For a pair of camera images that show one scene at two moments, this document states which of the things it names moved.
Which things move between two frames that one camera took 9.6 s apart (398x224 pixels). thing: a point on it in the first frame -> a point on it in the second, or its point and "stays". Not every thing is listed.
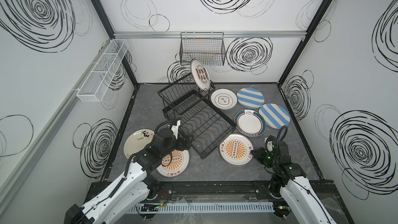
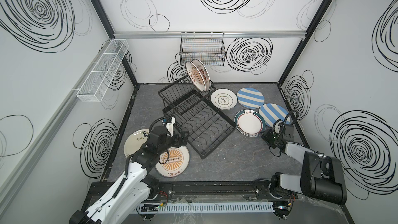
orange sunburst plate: x=235 y=150 -> x=195 y=76
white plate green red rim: x=250 y=123 stays
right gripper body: x=267 y=158 -> x=271 y=138
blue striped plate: x=250 y=98 stays
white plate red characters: x=200 y=74 stays
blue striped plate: x=274 y=115 stays
